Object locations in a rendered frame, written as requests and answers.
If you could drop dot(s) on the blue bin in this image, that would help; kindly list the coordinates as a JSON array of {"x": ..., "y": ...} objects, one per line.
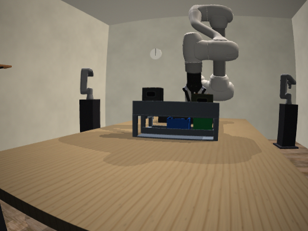
[{"x": 176, "y": 123}]

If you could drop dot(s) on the green bin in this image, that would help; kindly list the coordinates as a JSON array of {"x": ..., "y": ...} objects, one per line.
[{"x": 202, "y": 123}]

